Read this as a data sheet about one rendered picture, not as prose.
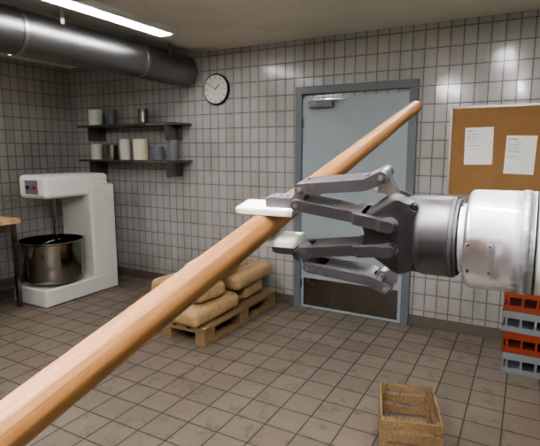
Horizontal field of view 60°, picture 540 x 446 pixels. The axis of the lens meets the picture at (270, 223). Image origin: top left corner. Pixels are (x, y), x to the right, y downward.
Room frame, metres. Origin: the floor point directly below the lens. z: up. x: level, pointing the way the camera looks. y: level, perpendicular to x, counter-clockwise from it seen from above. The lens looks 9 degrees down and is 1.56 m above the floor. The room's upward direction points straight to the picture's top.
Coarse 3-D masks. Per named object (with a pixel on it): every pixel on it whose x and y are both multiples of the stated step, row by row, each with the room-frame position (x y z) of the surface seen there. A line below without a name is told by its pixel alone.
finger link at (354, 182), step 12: (312, 180) 0.48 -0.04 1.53; (324, 180) 0.47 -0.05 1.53; (336, 180) 0.46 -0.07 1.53; (348, 180) 0.45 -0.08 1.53; (360, 180) 0.44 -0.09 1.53; (372, 180) 0.44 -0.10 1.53; (384, 180) 0.43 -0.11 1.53; (300, 192) 0.48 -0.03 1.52; (312, 192) 0.47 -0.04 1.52; (324, 192) 0.46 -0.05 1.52; (336, 192) 0.46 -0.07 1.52
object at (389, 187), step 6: (384, 168) 0.44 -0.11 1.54; (390, 174) 0.44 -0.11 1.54; (390, 180) 0.44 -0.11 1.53; (378, 186) 0.44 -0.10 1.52; (384, 186) 0.44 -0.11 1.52; (390, 186) 0.44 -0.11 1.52; (396, 186) 0.44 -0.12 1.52; (378, 192) 0.45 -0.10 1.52; (384, 192) 0.44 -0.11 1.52; (390, 192) 0.44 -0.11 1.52; (396, 192) 0.44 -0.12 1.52
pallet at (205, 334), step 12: (240, 300) 4.36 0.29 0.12; (252, 300) 4.30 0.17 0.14; (264, 300) 4.50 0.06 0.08; (228, 312) 3.96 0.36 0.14; (240, 312) 4.02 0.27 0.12; (252, 312) 4.30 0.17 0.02; (204, 324) 3.68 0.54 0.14; (216, 324) 3.69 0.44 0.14; (228, 324) 4.00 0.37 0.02; (240, 324) 4.02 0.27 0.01; (168, 336) 3.74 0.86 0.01; (204, 336) 3.56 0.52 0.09; (216, 336) 3.71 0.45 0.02
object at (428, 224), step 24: (384, 216) 0.44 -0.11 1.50; (408, 216) 0.43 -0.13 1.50; (432, 216) 0.41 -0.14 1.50; (456, 216) 0.40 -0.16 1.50; (384, 240) 0.45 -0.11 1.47; (408, 240) 0.44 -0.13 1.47; (432, 240) 0.40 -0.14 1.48; (384, 264) 0.45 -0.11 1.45; (408, 264) 0.44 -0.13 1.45; (432, 264) 0.40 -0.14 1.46
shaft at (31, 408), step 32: (384, 128) 0.91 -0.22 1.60; (352, 160) 0.73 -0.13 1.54; (288, 192) 0.58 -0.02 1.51; (256, 224) 0.49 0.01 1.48; (224, 256) 0.42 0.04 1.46; (160, 288) 0.36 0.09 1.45; (192, 288) 0.38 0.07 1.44; (128, 320) 0.32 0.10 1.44; (160, 320) 0.34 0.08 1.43; (96, 352) 0.29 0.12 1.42; (128, 352) 0.31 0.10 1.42; (32, 384) 0.26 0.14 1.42; (64, 384) 0.27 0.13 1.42; (96, 384) 0.29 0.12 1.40; (0, 416) 0.24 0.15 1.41; (32, 416) 0.25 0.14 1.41
